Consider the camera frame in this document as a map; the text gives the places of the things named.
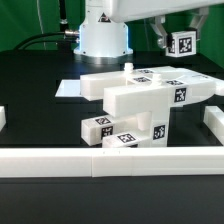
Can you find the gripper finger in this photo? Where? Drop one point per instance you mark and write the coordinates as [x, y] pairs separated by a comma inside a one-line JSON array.
[[199, 17], [164, 39]]

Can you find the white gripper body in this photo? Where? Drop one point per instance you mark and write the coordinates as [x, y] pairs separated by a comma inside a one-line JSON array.
[[131, 10]]

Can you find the white tagged cube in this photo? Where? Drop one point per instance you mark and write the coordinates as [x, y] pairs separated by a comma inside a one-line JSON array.
[[183, 44]]

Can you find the white chair back frame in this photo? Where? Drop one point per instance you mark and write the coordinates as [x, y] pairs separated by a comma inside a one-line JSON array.
[[148, 89]]

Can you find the white chair seat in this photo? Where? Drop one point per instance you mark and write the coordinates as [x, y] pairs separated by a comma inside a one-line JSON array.
[[153, 126]]

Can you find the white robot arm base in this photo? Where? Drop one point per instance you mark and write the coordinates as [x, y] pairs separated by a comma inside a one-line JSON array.
[[101, 41]]

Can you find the white right fence bar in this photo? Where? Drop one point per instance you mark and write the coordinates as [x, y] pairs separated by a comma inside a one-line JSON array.
[[214, 120]]

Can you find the white fence bar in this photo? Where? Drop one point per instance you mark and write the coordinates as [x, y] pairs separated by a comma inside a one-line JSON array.
[[99, 162], [214, 120], [2, 117]]

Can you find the white front fence bar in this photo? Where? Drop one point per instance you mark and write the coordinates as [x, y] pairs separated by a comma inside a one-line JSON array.
[[99, 162]]

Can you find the white left fence bar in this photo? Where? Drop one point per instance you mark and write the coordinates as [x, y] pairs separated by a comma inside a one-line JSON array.
[[2, 117]]

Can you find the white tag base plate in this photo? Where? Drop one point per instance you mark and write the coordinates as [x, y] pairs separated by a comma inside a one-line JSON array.
[[68, 88]]

